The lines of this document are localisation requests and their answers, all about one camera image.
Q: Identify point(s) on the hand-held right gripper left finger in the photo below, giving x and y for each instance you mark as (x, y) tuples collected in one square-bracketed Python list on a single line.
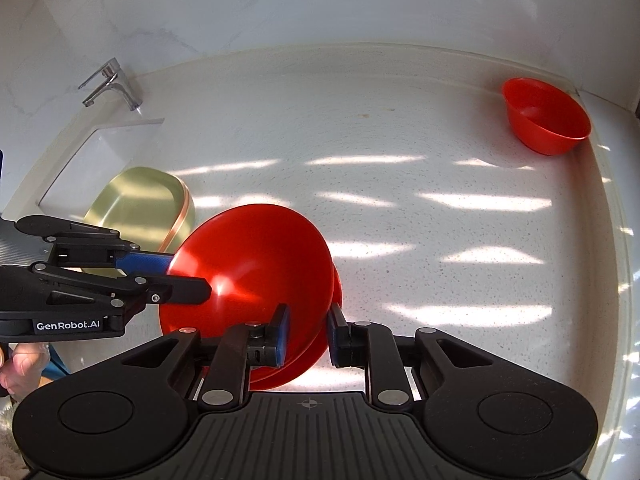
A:
[(281, 334)]

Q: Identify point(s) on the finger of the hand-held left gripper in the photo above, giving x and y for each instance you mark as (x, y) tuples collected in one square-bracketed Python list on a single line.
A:
[(145, 262), (185, 291)]

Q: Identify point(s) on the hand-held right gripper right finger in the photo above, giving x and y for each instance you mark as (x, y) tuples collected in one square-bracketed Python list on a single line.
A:
[(333, 336)]

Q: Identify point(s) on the red plastic bowl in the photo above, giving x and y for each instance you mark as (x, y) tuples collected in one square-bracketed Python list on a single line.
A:
[(250, 260), (281, 378), (545, 120)]

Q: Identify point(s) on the green square plate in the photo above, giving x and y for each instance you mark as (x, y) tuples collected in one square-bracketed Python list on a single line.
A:
[(135, 205)]

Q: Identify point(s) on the person's left hand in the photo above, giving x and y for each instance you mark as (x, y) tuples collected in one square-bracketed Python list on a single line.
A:
[(22, 366)]

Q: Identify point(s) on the blue cloth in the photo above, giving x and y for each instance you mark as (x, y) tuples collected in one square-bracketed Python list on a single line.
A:
[(56, 365)]

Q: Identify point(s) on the white sink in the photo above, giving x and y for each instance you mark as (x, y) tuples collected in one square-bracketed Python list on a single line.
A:
[(85, 160)]

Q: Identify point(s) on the chrome faucet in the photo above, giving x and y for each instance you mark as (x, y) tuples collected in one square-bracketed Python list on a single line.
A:
[(117, 82)]

